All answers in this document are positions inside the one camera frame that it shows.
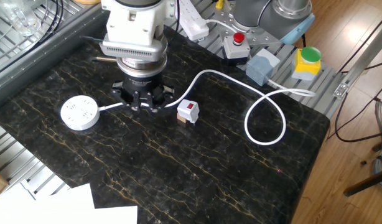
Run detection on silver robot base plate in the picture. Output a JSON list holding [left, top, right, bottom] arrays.
[[214, 6, 285, 47]]

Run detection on white bulb holder red switch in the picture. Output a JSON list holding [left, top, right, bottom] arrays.
[[176, 99, 200, 124]]

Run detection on blue-grey junction box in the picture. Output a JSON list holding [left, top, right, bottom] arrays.
[[245, 48, 281, 87]]

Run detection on black cable on rack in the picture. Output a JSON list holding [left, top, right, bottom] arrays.
[[31, 0, 66, 47]]

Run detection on clear glass cup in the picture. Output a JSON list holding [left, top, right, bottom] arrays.
[[0, 0, 42, 37]]

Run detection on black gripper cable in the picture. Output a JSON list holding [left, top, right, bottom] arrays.
[[174, 0, 182, 37]]

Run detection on white power strip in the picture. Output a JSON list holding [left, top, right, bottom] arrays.
[[175, 0, 210, 42]]

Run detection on round white power socket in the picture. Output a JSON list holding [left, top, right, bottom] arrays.
[[60, 95, 101, 131]]

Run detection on grey box red button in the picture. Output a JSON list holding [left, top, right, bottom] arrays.
[[221, 32, 251, 66]]

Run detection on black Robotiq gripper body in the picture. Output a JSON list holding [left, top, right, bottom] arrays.
[[122, 73, 165, 103]]

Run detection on printed white paper sheet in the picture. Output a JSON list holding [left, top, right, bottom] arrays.
[[93, 205, 138, 224]]

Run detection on dark furniture leg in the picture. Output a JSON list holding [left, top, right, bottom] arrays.
[[343, 167, 382, 197]]

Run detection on black floor cable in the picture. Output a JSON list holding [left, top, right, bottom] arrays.
[[326, 79, 382, 144]]

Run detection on white plug cable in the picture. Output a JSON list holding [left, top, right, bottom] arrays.
[[206, 18, 240, 34]]

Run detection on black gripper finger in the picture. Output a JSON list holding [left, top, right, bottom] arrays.
[[147, 86, 175, 113], [111, 81, 139, 111]]

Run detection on brass pin on flange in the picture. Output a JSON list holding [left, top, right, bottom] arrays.
[[90, 55, 118, 62]]

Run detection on white round socket cable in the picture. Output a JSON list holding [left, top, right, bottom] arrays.
[[99, 68, 317, 146]]

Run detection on aluminium frame bar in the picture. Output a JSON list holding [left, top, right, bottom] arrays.
[[332, 18, 382, 100]]

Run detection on yellow box green button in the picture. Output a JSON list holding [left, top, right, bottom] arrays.
[[291, 46, 322, 82]]

